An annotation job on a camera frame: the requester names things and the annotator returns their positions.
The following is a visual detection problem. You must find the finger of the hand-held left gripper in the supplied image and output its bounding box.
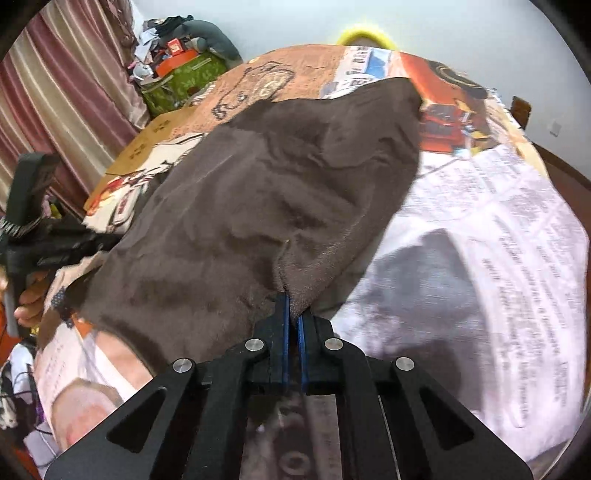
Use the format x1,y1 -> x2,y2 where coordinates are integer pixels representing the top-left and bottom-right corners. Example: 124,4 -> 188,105
82,232 -> 124,261

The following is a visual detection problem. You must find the striped pink curtain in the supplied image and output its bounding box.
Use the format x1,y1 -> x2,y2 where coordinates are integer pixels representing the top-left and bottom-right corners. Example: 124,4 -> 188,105
0,0 -> 153,217

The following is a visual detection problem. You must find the wooden bed post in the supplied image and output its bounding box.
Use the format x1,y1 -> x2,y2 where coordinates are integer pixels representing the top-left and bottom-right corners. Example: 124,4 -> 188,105
510,95 -> 533,130

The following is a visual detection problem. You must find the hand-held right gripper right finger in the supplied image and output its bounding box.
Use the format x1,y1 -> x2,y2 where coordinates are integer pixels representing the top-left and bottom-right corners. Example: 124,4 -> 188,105
297,314 -> 534,480

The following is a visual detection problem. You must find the person's left hand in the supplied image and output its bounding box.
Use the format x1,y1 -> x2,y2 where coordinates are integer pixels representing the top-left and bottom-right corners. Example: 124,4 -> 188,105
14,270 -> 51,326

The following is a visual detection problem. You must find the yellow foam tube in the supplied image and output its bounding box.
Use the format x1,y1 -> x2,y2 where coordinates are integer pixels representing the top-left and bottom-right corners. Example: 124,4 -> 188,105
335,27 -> 400,51

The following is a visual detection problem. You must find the yellow folded mat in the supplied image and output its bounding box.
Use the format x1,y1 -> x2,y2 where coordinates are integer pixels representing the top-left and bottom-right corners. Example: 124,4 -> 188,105
105,111 -> 204,176

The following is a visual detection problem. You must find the pile of clothes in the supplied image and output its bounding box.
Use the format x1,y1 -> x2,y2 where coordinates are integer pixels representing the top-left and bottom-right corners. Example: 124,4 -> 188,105
124,16 -> 195,86

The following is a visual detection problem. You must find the orange box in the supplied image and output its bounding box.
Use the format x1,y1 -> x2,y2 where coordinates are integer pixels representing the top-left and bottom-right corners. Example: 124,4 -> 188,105
154,50 -> 199,77

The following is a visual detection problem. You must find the brown shirt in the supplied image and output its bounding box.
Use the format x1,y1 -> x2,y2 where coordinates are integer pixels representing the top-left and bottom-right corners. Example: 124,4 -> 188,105
74,76 -> 423,377

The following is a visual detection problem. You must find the green patterned box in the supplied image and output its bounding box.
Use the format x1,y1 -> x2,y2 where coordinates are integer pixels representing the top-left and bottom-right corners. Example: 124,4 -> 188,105
141,51 -> 232,118

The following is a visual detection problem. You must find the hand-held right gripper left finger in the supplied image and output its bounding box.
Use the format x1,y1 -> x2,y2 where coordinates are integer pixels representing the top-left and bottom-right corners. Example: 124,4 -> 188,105
44,295 -> 291,480

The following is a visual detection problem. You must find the white patterned cloth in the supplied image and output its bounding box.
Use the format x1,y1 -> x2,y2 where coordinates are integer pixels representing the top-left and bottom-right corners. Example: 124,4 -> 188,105
0,344 -> 47,430

